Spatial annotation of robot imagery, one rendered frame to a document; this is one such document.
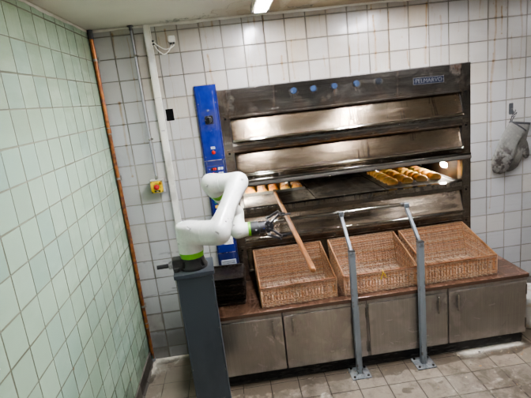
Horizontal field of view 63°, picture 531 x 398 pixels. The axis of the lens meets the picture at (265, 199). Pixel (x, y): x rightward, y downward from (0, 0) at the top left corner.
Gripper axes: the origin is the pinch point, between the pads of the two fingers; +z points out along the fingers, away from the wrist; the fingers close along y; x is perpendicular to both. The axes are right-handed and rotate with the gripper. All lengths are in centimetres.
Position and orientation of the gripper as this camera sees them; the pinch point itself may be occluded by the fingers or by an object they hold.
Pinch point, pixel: (289, 223)
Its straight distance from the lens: 288.6
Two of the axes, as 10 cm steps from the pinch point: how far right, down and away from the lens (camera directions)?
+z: 9.9, -1.3, 0.6
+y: 1.1, 9.7, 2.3
